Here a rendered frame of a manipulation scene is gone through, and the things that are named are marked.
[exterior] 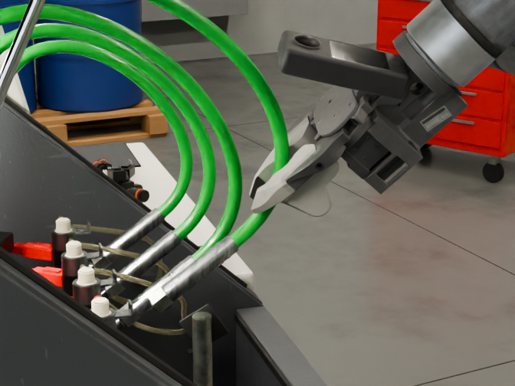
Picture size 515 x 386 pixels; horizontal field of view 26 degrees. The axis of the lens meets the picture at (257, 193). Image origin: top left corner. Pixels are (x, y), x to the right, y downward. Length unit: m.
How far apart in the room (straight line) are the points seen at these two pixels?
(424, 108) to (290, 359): 0.41
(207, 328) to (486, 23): 0.35
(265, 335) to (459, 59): 0.51
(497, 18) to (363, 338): 2.71
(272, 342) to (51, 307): 0.71
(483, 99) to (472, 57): 4.20
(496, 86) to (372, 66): 4.17
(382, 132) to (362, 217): 3.74
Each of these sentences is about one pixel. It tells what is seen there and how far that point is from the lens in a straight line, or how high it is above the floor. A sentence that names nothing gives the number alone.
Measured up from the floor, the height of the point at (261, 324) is 0.95.
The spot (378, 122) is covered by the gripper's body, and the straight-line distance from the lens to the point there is 0.99.
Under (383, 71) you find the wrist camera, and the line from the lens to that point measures 0.98.
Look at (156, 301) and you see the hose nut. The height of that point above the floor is 1.11.
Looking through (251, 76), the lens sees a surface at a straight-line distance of 1.01.
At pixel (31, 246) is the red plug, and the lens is 1.30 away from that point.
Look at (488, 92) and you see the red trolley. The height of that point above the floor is 0.43.
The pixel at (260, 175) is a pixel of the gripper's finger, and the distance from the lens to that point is 1.05.
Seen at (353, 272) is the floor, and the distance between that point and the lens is 4.14.
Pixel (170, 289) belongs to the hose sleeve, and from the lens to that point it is 1.04.
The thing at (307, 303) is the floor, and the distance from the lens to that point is 3.86.
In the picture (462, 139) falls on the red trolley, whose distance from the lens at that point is 5.27.
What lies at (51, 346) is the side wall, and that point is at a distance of 0.67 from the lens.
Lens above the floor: 1.52
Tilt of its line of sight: 18 degrees down
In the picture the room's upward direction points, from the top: straight up
